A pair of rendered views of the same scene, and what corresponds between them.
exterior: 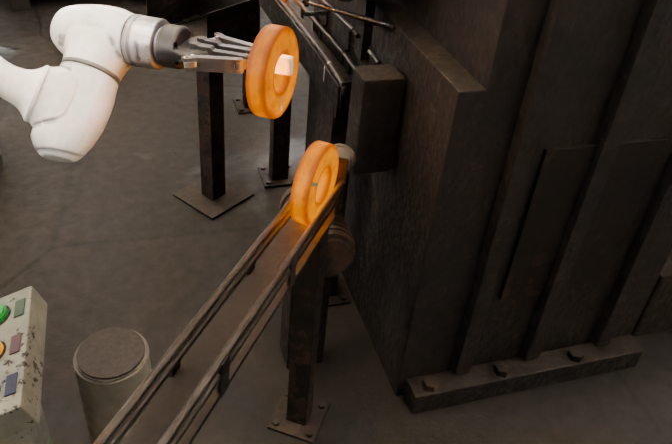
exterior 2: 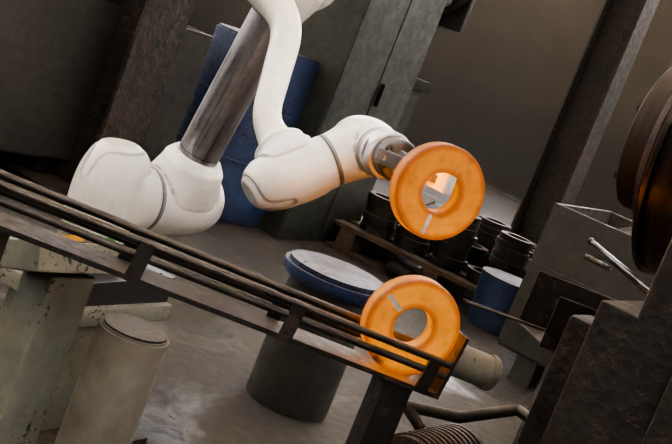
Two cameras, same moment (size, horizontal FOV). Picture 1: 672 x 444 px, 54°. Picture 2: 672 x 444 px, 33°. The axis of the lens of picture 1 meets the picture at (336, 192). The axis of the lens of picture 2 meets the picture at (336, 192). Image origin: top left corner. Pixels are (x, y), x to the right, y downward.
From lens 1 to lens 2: 1.27 m
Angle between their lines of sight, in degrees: 55
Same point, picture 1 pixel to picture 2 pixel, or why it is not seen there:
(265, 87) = (405, 177)
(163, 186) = not seen: outside the picture
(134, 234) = not seen: outside the picture
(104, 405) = (91, 357)
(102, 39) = (351, 130)
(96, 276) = not seen: outside the picture
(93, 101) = (304, 163)
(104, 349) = (135, 324)
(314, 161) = (409, 279)
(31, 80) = (279, 128)
